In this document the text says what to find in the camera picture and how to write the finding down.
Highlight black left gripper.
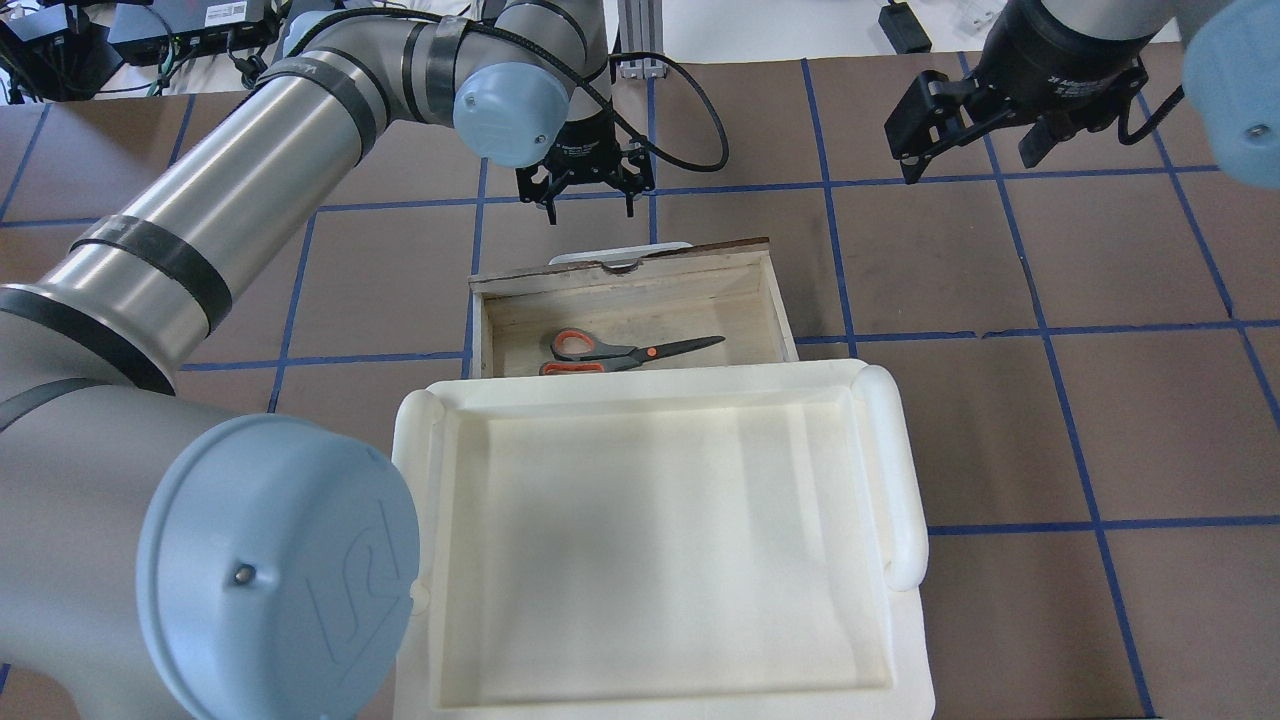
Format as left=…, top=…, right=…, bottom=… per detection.
left=515, top=111, right=657, bottom=225

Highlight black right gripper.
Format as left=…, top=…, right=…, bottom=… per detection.
left=884, top=1, right=1151, bottom=184

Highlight orange handled scissors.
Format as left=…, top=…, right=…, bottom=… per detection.
left=539, top=327, right=726, bottom=375

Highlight light wooden drawer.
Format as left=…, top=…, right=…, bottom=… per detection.
left=468, top=238, right=797, bottom=379

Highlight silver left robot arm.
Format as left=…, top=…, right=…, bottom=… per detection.
left=3, top=1, right=612, bottom=719

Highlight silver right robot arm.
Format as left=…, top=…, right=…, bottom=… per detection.
left=646, top=1, right=1277, bottom=206

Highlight black power adapter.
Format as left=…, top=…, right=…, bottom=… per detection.
left=877, top=1, right=932, bottom=55

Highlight brown paper table cover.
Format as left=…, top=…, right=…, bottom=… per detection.
left=0, top=50, right=1280, bottom=720

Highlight white plastic tray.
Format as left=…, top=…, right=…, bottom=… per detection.
left=392, top=359, right=936, bottom=719

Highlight aluminium frame post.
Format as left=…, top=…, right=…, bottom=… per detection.
left=616, top=1, right=668, bottom=79

